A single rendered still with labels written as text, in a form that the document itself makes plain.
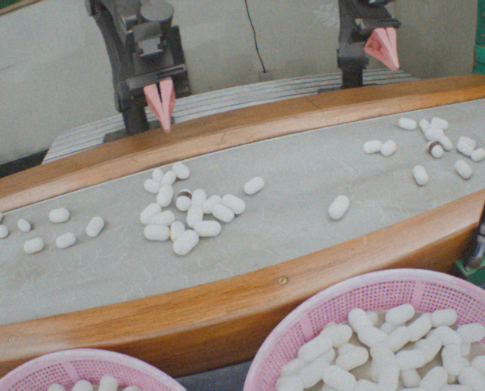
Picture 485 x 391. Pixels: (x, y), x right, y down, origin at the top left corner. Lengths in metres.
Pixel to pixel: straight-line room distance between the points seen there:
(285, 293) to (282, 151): 0.31
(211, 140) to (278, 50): 2.05
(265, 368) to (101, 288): 0.22
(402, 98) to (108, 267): 0.64
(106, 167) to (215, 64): 1.99
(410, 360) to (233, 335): 0.17
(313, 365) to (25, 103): 2.67
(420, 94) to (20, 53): 2.46
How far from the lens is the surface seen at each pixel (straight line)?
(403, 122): 0.70
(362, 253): 0.39
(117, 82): 0.90
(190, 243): 0.44
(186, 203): 0.50
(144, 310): 0.37
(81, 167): 0.68
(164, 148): 0.65
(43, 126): 2.83
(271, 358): 0.33
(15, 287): 0.53
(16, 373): 0.39
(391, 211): 0.49
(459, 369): 0.36
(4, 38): 2.76
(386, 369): 0.34
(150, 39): 0.56
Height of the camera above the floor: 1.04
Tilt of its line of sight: 35 degrees down
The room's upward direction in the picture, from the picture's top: 9 degrees counter-clockwise
